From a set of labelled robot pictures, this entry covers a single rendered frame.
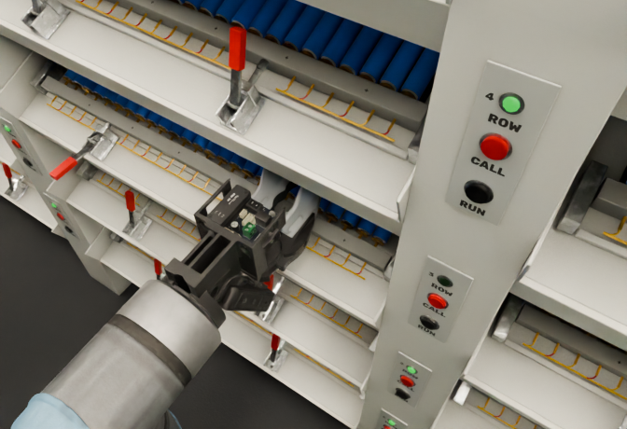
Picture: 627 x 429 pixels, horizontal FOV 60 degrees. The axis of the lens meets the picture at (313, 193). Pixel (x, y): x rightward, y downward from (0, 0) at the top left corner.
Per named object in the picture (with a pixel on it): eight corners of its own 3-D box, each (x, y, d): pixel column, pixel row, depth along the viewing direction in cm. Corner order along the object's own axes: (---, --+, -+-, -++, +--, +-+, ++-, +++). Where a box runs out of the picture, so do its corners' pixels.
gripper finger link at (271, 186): (305, 140, 60) (259, 199, 55) (306, 174, 64) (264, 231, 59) (281, 131, 60) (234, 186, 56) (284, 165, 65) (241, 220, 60)
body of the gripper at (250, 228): (291, 206, 52) (210, 302, 46) (295, 254, 59) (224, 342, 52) (229, 172, 54) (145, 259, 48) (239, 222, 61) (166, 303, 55)
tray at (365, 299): (383, 334, 63) (375, 323, 54) (37, 132, 84) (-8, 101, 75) (461, 189, 67) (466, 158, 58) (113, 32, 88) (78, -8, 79)
